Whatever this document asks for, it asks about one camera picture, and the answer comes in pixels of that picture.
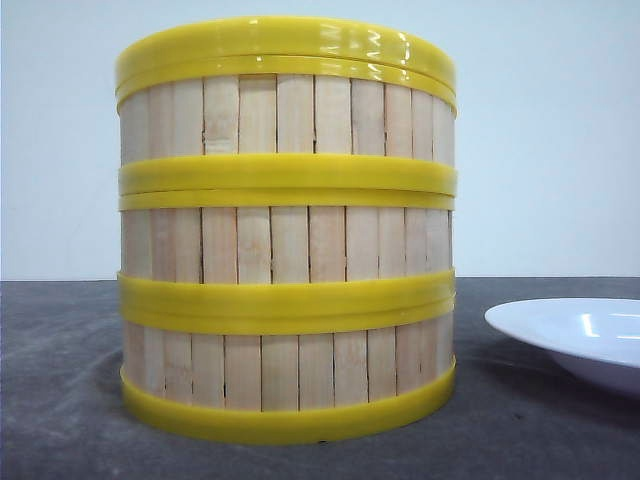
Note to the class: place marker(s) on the bamboo steamer with three buns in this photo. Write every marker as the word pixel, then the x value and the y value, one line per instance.
pixel 234 269

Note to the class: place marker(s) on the yellow bamboo steamer lid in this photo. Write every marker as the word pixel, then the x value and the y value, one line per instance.
pixel 285 45

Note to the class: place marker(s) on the white plate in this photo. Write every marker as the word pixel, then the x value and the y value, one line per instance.
pixel 595 339

